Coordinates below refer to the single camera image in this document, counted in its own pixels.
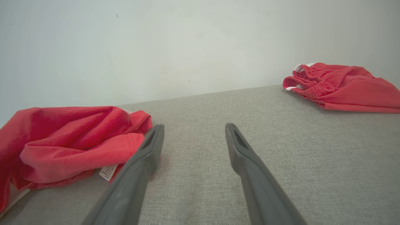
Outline red jersey white trim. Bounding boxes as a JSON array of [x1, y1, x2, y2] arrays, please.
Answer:
[[283, 62, 400, 113]]

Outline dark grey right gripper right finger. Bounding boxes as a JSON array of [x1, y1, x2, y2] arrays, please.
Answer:
[[225, 123, 308, 225]]

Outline red basketball jersey number 23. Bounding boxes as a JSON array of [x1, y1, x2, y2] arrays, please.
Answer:
[[0, 106, 161, 216]]

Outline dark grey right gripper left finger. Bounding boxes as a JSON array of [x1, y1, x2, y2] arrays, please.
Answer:
[[82, 124, 165, 225]]

